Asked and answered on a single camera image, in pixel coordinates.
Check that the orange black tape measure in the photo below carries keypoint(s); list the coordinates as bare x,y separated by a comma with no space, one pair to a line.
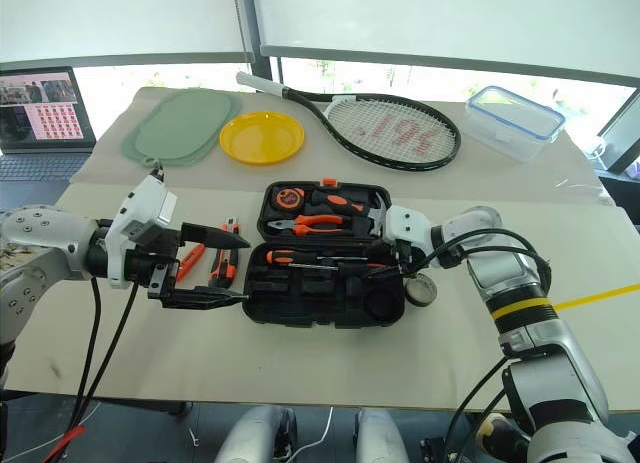
289,199

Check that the orange black utility knife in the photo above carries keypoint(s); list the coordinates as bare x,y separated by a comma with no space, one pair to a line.
225,268

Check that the silver rounded shell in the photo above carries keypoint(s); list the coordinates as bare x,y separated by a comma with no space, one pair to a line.
250,438
380,438

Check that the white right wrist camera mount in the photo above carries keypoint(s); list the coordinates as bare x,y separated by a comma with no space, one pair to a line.
407,225

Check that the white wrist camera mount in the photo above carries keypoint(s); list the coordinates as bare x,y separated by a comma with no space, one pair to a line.
145,203
407,225

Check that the black tennis racket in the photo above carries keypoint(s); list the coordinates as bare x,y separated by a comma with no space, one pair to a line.
395,133

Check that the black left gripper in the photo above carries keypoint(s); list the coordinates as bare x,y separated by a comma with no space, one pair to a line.
145,263

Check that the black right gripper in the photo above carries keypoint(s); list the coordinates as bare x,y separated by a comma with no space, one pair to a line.
407,260

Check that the yellow plastic plate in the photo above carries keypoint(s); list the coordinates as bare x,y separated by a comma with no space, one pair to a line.
262,138

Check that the clear container with blue lid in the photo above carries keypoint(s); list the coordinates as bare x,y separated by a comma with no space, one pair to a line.
515,118

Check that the grey laptop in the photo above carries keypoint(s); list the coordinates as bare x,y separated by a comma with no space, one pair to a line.
40,108

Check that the black window post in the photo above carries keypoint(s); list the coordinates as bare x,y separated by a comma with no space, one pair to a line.
252,33

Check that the black plastic tool case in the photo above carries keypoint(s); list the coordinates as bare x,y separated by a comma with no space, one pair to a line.
310,308

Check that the green cutting mat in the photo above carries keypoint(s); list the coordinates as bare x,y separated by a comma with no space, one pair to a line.
185,123

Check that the white roller blind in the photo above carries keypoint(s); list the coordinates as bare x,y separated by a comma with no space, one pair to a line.
450,23
125,18

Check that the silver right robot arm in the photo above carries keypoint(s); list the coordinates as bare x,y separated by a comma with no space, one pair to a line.
520,283

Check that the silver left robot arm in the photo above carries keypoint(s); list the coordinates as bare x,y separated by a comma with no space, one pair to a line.
45,233

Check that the beige table cover sheet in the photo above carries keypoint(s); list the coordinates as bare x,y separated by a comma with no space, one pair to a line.
210,175

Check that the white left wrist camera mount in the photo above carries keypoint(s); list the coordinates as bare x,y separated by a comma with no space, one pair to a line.
145,203

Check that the black monitor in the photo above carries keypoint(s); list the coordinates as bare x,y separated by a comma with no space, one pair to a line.
625,138

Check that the small orange utility knife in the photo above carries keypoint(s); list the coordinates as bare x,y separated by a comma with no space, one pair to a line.
192,258

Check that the yellow tape strip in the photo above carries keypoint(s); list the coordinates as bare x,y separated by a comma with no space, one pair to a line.
600,294

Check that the small black precision screwdriver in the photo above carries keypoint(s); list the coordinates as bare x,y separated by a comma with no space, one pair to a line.
315,266

